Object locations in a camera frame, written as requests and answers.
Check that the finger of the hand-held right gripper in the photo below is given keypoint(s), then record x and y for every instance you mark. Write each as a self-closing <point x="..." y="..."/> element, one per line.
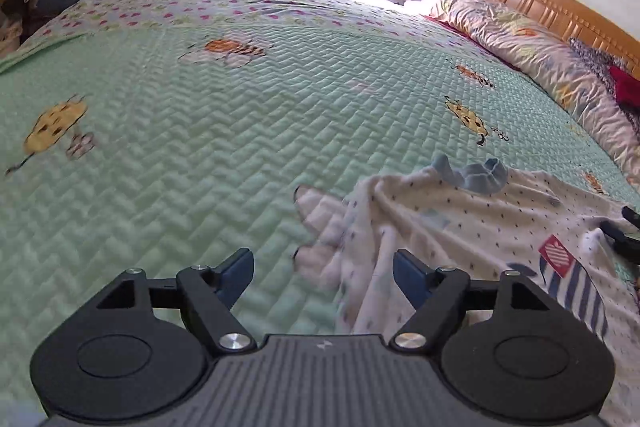
<point x="625" y="242"/>
<point x="634" y="216"/>

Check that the dark patterned cloth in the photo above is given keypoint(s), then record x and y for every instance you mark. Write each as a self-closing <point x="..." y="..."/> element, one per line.
<point x="590" y="57"/>

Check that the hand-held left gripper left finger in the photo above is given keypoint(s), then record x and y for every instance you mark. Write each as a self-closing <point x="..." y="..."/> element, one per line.
<point x="239" y="274"/>

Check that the wooden bed headboard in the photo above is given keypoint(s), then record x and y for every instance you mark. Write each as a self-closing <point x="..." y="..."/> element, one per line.
<point x="565" y="12"/>

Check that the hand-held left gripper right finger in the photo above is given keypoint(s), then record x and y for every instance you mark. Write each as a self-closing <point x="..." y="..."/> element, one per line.
<point x="407" y="274"/>

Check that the white dotted children's shirt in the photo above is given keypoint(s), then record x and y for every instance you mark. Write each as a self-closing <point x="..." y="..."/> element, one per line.
<point x="475" y="227"/>

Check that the green quilted bedspread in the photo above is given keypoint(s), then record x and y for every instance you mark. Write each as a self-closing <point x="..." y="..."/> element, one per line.
<point x="200" y="132"/>

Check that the floral quilt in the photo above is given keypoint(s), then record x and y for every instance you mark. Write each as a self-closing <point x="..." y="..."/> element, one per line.
<point x="525" y="42"/>

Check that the red cloth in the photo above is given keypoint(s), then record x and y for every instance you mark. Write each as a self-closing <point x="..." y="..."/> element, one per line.
<point x="627" y="87"/>

